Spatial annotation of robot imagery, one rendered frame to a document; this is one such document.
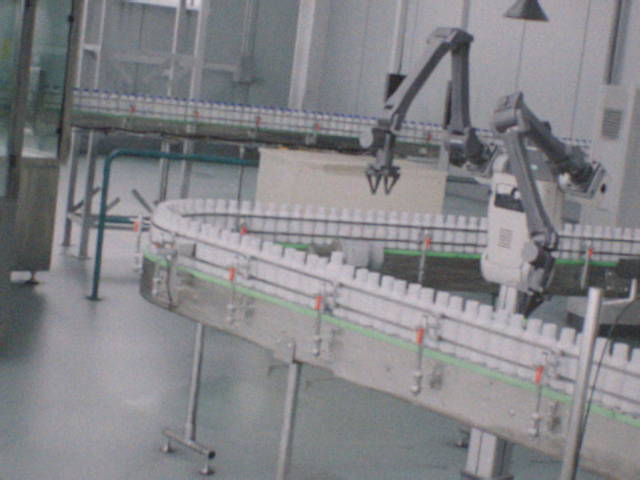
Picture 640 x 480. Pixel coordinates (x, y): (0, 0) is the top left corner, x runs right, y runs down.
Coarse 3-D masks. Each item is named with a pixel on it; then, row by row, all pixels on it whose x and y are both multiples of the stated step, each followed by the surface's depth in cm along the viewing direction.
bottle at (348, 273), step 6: (348, 270) 424; (354, 270) 425; (342, 276) 425; (348, 276) 424; (348, 282) 423; (342, 288) 424; (342, 294) 424; (348, 294) 424; (336, 300) 426; (342, 300) 424; (348, 300) 424; (348, 306) 425; (336, 312) 426; (342, 312) 425
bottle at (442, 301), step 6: (438, 294) 395; (444, 294) 397; (438, 300) 395; (444, 300) 394; (432, 306) 396; (438, 306) 394; (444, 306) 394; (444, 312) 393; (432, 318) 395; (432, 330) 395; (438, 330) 394; (432, 342) 395; (438, 342) 395; (438, 348) 395
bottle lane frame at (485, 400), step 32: (192, 288) 480; (224, 288) 466; (224, 320) 466; (256, 320) 452; (288, 320) 440; (352, 352) 417; (384, 352) 406; (416, 352) 396; (384, 384) 406; (448, 384) 386; (480, 384) 377; (512, 384) 368; (448, 416) 386; (480, 416) 377; (512, 416) 368; (608, 416) 344; (544, 448) 360; (608, 448) 344
